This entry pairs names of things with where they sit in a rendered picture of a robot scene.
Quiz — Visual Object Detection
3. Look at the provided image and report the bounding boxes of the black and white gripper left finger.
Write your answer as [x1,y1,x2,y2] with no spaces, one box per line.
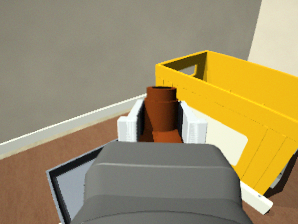
[118,100,145,142]

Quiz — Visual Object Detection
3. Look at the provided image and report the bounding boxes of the yellow plastic crate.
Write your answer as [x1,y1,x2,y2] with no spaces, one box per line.
[156,50,298,196]

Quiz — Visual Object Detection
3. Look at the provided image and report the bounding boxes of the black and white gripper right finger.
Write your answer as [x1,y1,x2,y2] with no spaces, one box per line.
[177,101,208,144]

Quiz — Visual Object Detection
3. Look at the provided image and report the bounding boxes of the brown glass bottle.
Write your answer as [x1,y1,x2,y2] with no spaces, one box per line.
[139,86,184,143]

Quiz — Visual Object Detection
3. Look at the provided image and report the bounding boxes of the light grey rectangular tray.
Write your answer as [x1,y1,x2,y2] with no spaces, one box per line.
[46,142,109,224]

